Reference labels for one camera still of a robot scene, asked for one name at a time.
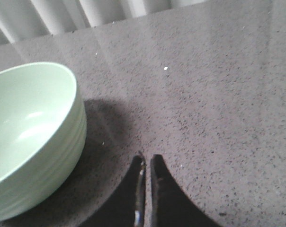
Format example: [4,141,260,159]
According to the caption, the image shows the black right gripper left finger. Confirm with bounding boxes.
[80,154,146,227]

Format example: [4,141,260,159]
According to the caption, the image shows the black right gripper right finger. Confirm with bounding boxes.
[151,154,219,227]

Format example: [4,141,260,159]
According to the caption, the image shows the green ridged bowl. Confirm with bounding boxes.
[0,62,87,221]

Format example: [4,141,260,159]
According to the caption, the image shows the white pleated curtain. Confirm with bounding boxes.
[0,0,200,45]

